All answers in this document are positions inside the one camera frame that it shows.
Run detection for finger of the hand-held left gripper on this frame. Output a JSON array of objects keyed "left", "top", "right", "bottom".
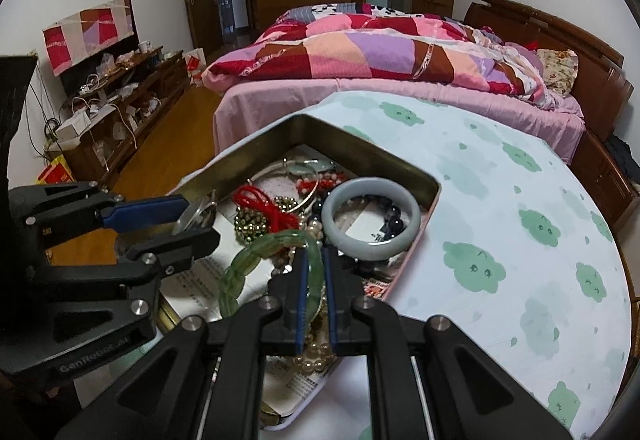
[
  {"left": 27, "top": 226, "right": 222, "bottom": 291},
  {"left": 7, "top": 180, "right": 191, "bottom": 243}
]

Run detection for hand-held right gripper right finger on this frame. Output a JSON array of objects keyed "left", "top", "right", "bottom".
[{"left": 322, "top": 249, "right": 573, "bottom": 440}]

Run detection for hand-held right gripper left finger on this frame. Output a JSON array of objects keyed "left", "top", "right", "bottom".
[{"left": 55, "top": 251, "right": 308, "bottom": 440}]

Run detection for pale jade bangle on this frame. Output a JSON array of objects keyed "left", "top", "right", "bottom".
[{"left": 321, "top": 177, "right": 422, "bottom": 261}]

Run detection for green jade link bracelet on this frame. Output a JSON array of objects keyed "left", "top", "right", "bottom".
[{"left": 218, "top": 229, "right": 326, "bottom": 321}]

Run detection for silver bangle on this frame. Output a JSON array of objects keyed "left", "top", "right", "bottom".
[{"left": 247, "top": 159, "right": 336, "bottom": 215}]

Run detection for metal tin box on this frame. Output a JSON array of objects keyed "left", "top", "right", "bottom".
[{"left": 155, "top": 115, "right": 443, "bottom": 431}]

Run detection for red patterned paper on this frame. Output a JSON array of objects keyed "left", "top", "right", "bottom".
[{"left": 360, "top": 270, "right": 401, "bottom": 303}]

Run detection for white printed card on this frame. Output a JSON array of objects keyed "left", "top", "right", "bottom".
[{"left": 345, "top": 200, "right": 401, "bottom": 245}]

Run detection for red cardboard box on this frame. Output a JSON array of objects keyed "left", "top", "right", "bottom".
[{"left": 36, "top": 155, "right": 76, "bottom": 185}]

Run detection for wooden television cabinet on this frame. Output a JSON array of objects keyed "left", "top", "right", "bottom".
[{"left": 45, "top": 47, "right": 191, "bottom": 191}]

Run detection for white box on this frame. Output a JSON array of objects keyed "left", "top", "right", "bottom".
[{"left": 55, "top": 112, "right": 93, "bottom": 143}]

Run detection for black television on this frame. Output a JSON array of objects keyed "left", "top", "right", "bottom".
[{"left": 60, "top": 32, "right": 138, "bottom": 95}]

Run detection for red and white gift bag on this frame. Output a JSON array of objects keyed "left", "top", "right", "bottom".
[{"left": 184, "top": 48, "right": 207, "bottom": 88}]

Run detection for black flat panel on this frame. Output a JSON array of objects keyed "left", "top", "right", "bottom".
[{"left": 0, "top": 54, "right": 38, "bottom": 181}]

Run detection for bed with pink sheet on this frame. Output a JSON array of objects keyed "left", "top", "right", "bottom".
[{"left": 202, "top": 2, "right": 586, "bottom": 165}]

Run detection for covered television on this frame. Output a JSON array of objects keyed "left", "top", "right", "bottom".
[{"left": 42, "top": 0, "right": 137, "bottom": 76}]

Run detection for patchwork quilt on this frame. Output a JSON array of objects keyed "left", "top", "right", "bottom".
[{"left": 202, "top": 2, "right": 558, "bottom": 109}]

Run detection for wooden nightstand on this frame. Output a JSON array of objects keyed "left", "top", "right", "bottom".
[{"left": 570, "top": 130, "right": 640, "bottom": 235}]

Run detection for floral pillow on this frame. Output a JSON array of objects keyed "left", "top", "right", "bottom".
[{"left": 536, "top": 48, "right": 579, "bottom": 96}]

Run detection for dark clothes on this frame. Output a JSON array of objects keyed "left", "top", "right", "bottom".
[{"left": 605, "top": 135, "right": 640, "bottom": 185}]

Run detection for wooden headboard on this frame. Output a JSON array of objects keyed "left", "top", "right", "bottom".
[{"left": 462, "top": 0, "right": 635, "bottom": 131}]

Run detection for pearl necklace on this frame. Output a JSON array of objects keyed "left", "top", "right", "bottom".
[{"left": 280, "top": 215, "right": 341, "bottom": 373}]

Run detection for metallic bead bracelet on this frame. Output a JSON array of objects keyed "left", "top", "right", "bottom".
[{"left": 234, "top": 195, "right": 301, "bottom": 245}]

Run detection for dark purple bead bracelet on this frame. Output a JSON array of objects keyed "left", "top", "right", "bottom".
[{"left": 310, "top": 200, "right": 406, "bottom": 241}]

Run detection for red coral bead bracelet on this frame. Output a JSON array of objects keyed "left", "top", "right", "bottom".
[{"left": 295, "top": 172, "right": 351, "bottom": 195}]

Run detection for black wall cable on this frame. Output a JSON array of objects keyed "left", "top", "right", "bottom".
[{"left": 27, "top": 80, "right": 61, "bottom": 155}]

